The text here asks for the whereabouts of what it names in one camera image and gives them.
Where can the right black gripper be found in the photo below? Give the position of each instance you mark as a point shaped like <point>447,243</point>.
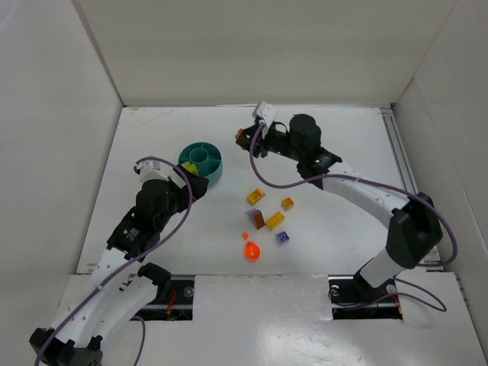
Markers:
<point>258,141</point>

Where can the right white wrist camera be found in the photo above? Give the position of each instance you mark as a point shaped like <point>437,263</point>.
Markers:
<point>265,112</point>

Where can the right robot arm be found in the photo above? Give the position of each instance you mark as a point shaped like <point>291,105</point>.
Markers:
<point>413,227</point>

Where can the purple square lego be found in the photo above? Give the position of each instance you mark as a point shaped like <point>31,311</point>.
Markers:
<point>282,237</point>

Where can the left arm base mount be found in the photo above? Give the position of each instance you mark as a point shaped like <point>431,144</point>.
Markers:
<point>174,296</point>

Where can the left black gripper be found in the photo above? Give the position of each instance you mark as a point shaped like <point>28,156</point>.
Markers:
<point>186,184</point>

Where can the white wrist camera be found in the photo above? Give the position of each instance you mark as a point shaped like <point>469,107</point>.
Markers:
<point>265,112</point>
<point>149,170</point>

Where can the aluminium rail right edge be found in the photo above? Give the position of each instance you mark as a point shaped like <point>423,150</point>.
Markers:
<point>432,261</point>

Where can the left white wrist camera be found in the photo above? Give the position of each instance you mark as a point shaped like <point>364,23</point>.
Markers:
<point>149,170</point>

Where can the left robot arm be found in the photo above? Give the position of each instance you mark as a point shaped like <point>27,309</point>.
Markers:
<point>122,282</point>

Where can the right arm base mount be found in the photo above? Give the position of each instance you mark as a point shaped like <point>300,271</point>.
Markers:
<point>353,298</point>

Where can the yellow long lego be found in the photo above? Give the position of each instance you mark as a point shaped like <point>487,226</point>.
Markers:
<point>275,220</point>

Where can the brown orange long lego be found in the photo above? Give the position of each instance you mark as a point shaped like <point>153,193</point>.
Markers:
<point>287,203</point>

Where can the teal round divided container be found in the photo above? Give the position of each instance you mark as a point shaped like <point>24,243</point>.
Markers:
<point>207,159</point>

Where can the light green square lego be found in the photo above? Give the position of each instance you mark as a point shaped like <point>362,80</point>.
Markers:
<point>190,167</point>

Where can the yellow lego near container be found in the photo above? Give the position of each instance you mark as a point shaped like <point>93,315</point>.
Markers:
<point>255,196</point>

